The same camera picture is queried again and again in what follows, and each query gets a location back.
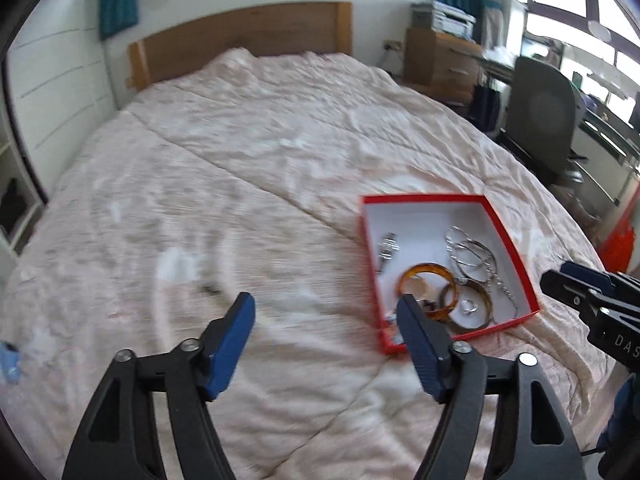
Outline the pearl chain necklace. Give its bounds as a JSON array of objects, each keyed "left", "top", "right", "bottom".
[{"left": 444, "top": 225, "right": 520, "bottom": 319}]

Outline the dark horn bangle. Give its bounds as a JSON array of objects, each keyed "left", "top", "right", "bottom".
[{"left": 445, "top": 281, "right": 494, "bottom": 334}]

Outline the amber bangle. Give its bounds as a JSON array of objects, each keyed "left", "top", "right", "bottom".
[{"left": 396, "top": 262, "right": 460, "bottom": 322}]

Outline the silver watch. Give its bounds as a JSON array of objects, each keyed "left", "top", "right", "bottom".
[{"left": 376, "top": 233, "right": 399, "bottom": 274}]

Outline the silver bangle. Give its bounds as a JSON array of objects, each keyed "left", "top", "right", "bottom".
[{"left": 447, "top": 240, "right": 498, "bottom": 284}]

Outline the red jewelry box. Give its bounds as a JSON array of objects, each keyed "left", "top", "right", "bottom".
[{"left": 362, "top": 194, "right": 540, "bottom": 354}]

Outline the blue charger plug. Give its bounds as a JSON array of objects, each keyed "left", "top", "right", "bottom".
[{"left": 0, "top": 341, "right": 22, "bottom": 384}]

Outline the dark office chair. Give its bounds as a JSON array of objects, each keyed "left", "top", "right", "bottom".
[{"left": 498, "top": 56, "right": 586, "bottom": 186}]

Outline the wooden dresser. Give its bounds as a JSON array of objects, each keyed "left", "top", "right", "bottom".
[{"left": 401, "top": 27, "right": 483, "bottom": 108}]

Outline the white printer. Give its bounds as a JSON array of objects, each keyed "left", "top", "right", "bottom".
[{"left": 411, "top": 1, "right": 476, "bottom": 41}]

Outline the white wardrobe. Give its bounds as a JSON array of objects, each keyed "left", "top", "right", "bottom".
[{"left": 1, "top": 0, "right": 116, "bottom": 258}]

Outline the wooden headboard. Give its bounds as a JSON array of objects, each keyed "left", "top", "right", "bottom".
[{"left": 127, "top": 1, "right": 352, "bottom": 91}]

